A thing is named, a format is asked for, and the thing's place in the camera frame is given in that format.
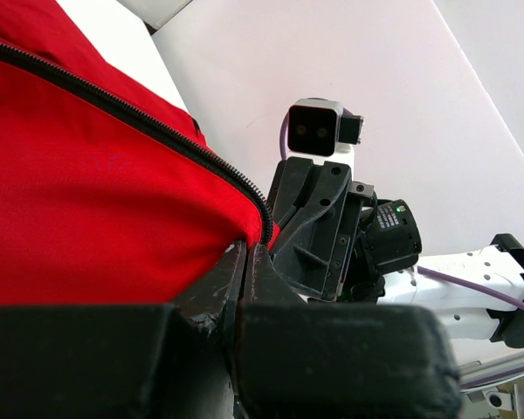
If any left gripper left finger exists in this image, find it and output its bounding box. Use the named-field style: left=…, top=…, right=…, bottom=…
left=0, top=242, right=247, bottom=418

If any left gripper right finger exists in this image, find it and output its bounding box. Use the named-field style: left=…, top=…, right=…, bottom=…
left=238, top=245, right=462, bottom=418

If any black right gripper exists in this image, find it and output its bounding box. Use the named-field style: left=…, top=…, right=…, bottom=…
left=271, top=157, right=378, bottom=301

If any red hooded jacket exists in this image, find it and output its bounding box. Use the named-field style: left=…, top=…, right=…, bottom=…
left=0, top=1, right=279, bottom=306

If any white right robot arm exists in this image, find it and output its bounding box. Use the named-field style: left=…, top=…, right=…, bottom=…
left=269, top=157, right=524, bottom=349

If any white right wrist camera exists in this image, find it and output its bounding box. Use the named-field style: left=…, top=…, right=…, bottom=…
left=279, top=98, right=364, bottom=168

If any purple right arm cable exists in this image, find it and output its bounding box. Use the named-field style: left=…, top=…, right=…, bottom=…
left=279, top=117, right=524, bottom=319

